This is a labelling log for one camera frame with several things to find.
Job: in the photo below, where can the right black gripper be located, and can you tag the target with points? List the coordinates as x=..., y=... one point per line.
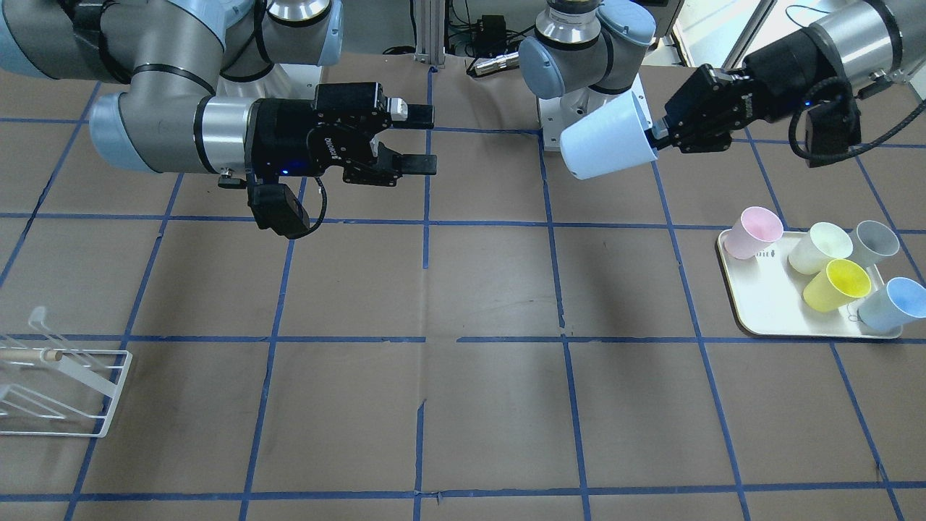
x=281, y=137

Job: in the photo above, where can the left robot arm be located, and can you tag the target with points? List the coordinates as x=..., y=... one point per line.
x=867, y=46

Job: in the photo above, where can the cream plastic tray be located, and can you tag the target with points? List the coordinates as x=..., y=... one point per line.
x=766, y=294

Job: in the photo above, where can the cream white cup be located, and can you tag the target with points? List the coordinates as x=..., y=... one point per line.
x=823, y=243

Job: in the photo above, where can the pink cup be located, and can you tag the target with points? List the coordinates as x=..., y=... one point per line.
x=756, y=229

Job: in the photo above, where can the grey cup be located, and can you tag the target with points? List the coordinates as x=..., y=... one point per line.
x=873, y=242

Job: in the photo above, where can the yellow cup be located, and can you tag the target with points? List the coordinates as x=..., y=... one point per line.
x=839, y=283

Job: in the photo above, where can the light blue cup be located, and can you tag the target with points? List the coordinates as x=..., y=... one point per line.
x=608, y=137
x=900, y=301

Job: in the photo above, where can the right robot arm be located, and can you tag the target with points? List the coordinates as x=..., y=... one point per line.
x=173, y=57

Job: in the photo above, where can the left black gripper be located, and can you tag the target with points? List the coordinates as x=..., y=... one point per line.
x=780, y=71

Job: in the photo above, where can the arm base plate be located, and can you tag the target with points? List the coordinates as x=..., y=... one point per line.
x=292, y=81
x=557, y=114

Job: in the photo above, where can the white wire cup rack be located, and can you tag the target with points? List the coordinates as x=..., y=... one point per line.
x=52, y=387

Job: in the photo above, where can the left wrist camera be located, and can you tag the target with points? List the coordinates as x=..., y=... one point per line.
x=831, y=129

